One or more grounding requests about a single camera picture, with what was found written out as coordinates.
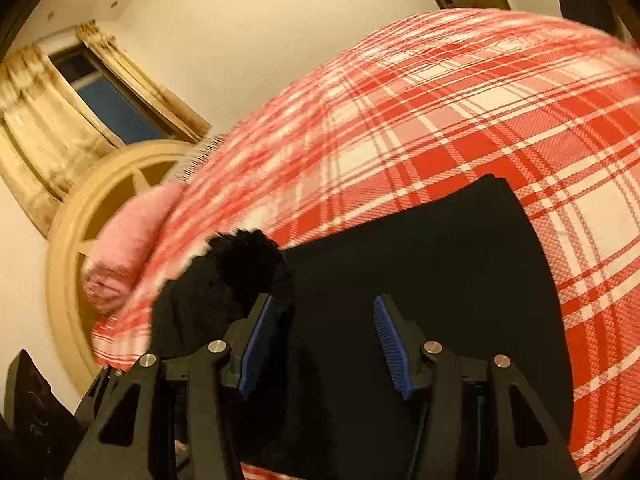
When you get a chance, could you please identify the folded pink blanket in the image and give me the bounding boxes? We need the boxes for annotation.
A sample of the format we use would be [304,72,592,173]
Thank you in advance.
[80,182,186,315]

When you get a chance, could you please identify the red plaid bed sheet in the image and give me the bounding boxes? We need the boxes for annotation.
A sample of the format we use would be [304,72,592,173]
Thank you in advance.
[92,9,639,479]

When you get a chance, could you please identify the beige floral curtain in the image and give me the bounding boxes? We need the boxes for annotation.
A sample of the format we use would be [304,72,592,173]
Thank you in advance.
[1,44,124,236]
[75,21,210,143]

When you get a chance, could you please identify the dark blue window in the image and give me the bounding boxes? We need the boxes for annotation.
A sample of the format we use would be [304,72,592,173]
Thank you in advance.
[51,46,175,145]

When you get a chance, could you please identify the striped grey pillow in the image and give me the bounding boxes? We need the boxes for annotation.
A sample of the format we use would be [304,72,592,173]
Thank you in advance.
[162,130,227,184]

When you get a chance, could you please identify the beige floral left curtain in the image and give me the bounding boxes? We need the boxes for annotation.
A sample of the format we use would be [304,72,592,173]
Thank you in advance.
[1,44,124,236]

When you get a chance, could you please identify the black pants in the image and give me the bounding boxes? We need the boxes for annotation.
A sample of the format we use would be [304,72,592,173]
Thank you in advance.
[151,176,573,479]

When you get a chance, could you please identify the beige floral right curtain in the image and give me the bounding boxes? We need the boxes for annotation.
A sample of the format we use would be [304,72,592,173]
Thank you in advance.
[75,21,210,143]

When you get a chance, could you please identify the cream wooden headboard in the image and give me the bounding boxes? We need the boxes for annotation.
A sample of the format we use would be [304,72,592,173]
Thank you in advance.
[44,140,191,394]

